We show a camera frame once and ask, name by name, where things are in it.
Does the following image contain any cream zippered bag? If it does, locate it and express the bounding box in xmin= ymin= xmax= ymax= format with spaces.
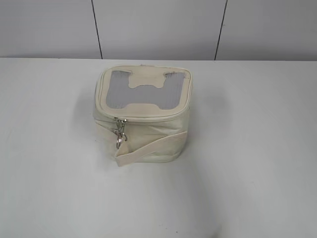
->
xmin=94 ymin=65 xmax=193 ymax=167

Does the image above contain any metal zipper pull ring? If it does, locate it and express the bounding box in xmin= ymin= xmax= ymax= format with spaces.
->
xmin=114 ymin=118 xmax=129 ymax=150

